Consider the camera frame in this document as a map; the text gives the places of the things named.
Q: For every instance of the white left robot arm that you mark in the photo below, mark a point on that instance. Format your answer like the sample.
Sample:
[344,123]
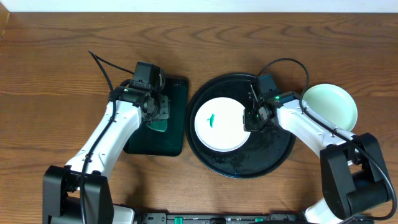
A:
[79,191]

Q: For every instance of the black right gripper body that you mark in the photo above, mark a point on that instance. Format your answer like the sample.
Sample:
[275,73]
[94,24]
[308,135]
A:
[255,121]

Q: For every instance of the mint plate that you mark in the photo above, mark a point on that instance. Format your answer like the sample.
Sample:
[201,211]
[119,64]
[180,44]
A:
[333,103]

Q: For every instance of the black round tray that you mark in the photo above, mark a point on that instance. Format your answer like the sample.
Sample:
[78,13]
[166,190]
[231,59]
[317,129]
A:
[259,155]

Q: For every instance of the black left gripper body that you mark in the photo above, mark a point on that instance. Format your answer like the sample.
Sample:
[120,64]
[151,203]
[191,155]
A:
[161,110]

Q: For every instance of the white pinkish plate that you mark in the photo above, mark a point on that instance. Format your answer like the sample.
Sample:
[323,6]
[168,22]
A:
[219,124]

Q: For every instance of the dark green rectangular tray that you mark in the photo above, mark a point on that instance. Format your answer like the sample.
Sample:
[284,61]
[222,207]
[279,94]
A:
[149,142]

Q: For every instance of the green scrub sponge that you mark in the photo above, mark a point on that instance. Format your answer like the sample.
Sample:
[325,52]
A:
[159,126]

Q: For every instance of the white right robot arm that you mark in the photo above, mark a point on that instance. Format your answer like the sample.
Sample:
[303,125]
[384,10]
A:
[353,170]

